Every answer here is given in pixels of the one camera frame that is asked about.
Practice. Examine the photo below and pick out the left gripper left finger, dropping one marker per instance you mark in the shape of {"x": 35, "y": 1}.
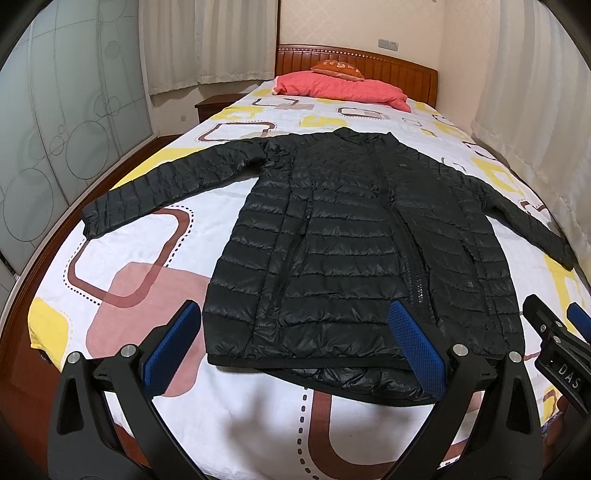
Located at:
{"x": 82, "y": 440}

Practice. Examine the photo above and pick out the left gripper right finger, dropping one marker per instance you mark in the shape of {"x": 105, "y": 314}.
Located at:
{"x": 505, "y": 441}

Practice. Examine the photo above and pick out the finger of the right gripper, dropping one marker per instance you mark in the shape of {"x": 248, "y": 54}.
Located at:
{"x": 564, "y": 358}
{"x": 581, "y": 320}

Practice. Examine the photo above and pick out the black puffer jacket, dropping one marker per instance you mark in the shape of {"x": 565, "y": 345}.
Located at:
{"x": 338, "y": 226}

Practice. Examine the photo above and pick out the sheer white curtain right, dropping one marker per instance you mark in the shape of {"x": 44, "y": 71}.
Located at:
{"x": 535, "y": 113}

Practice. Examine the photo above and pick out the wooden headboard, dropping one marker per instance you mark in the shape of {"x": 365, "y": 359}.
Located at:
{"x": 419, "y": 82}

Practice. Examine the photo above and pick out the frosted glass wardrobe doors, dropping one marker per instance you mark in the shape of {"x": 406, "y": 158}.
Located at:
{"x": 72, "y": 105}

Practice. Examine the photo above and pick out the orange embroidered cushion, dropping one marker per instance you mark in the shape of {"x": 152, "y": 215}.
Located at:
{"x": 338, "y": 69}

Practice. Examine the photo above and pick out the wooden nightstand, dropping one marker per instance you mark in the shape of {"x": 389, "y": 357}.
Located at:
{"x": 215, "y": 104}

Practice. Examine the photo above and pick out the coral red pillow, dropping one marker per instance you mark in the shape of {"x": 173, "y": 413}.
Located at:
{"x": 311, "y": 84}

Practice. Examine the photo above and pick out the beige window curtain left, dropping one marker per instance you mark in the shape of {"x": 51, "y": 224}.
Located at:
{"x": 191, "y": 43}

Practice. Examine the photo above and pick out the wooden bed frame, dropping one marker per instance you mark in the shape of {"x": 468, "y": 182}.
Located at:
{"x": 93, "y": 289}

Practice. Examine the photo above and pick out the wall switch panel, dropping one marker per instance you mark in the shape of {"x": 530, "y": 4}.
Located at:
{"x": 388, "y": 44}

